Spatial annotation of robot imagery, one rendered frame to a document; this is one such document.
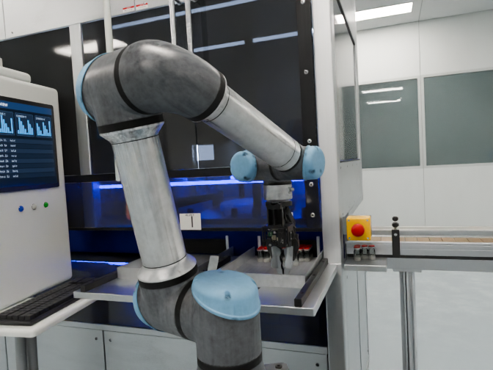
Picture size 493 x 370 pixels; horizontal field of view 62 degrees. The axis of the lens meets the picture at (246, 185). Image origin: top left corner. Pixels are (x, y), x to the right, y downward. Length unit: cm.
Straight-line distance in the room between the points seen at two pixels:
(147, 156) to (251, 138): 19
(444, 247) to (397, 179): 449
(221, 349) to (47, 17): 155
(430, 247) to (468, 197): 457
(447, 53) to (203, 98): 553
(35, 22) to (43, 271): 100
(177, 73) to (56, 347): 159
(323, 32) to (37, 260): 124
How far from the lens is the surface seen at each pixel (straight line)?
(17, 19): 205
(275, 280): 114
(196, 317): 73
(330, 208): 133
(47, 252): 167
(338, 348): 146
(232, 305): 69
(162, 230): 76
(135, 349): 178
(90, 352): 193
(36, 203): 162
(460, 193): 598
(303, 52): 138
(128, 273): 135
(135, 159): 73
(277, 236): 107
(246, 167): 94
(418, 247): 145
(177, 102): 65
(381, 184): 592
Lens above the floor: 122
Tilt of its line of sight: 3 degrees down
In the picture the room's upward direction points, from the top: 3 degrees counter-clockwise
